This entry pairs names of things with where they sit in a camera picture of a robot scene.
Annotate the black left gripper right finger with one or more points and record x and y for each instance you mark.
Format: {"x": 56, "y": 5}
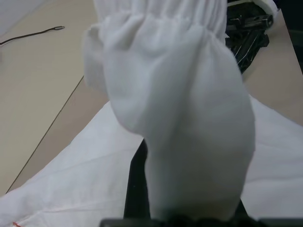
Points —
{"x": 242, "y": 211}

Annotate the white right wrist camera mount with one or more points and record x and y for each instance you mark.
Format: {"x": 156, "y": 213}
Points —
{"x": 267, "y": 5}

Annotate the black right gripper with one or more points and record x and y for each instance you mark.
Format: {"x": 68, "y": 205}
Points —
{"x": 248, "y": 20}

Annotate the white shorts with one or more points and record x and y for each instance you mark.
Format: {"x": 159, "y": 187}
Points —
{"x": 180, "y": 113}

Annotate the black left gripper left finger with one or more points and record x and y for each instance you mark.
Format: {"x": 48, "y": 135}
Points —
{"x": 137, "y": 184}

